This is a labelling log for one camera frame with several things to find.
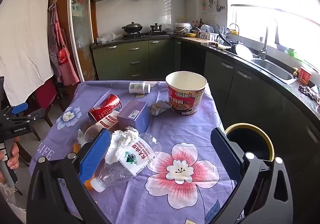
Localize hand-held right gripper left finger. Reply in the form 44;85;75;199
26;129;112;224

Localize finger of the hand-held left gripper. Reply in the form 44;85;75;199
4;103;28;118
10;108;45;126

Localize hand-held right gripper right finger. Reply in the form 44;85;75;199
204;127;294;224

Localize clear plastic cup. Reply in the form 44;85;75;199
84;124;103;143

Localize white tissue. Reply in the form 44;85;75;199
76;129;87;148
104;126;139;165

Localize yellow-rimmed black trash bin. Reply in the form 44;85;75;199
224;122;275;217

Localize red and white packet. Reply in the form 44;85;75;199
96;110;120;130

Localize clear plastic water bottle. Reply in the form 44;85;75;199
90;132;162;192

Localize red soda can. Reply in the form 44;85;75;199
87;94;122;123

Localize purple cardboard box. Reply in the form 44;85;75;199
116;100;151;134

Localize red instant noodle cup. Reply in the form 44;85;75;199
165;71;207;115

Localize snack wrapper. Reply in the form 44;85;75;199
148;100;173;117

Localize person's left hand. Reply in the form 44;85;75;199
0;139;20;171

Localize red chair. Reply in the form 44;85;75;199
15;78;63;140

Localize purple floral tablecloth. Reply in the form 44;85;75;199
29;80;247;224

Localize red checked apron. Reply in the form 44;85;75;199
48;0;80;86

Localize dark lower cabinets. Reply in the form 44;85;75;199
180;39;320;189

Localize person's light frayed clothing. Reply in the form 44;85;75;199
0;183;18;204

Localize white hanging sheet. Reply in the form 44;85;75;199
0;0;54;100

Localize white pill bottle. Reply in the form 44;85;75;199
128;82;151;94

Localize steel sink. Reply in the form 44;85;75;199
250;58;298;85

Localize frosted glass sliding door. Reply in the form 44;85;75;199
67;0;98;82

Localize black frying pan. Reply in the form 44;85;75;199
217;34;253;59

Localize wooden rolling pin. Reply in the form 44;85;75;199
207;42;227;50

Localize green lower cabinets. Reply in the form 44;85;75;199
92;38;181;81

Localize clear plastic bag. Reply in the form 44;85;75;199
97;32;123;44

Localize steel kitchen faucet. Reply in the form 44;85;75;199
257;18;280;61

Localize red paper cup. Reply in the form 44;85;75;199
299;66;313;85

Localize wooden cutting board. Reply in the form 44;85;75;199
186;37;213;45

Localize white dish rack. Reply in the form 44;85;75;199
192;24;225;42

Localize white lidded bucket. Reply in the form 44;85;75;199
174;22;192;37

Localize gas stove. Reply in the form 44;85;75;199
122;31;172;39

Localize black wok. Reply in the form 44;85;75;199
122;22;143;34

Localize hanging wall utensils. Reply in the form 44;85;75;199
200;0;223;14

